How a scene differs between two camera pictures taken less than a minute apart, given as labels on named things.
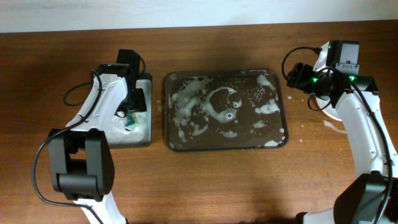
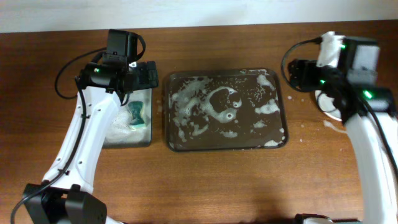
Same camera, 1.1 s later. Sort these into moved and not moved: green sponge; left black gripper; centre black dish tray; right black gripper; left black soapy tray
Moved: green sponge; left black gripper
Not moved: left black soapy tray; right black gripper; centre black dish tray
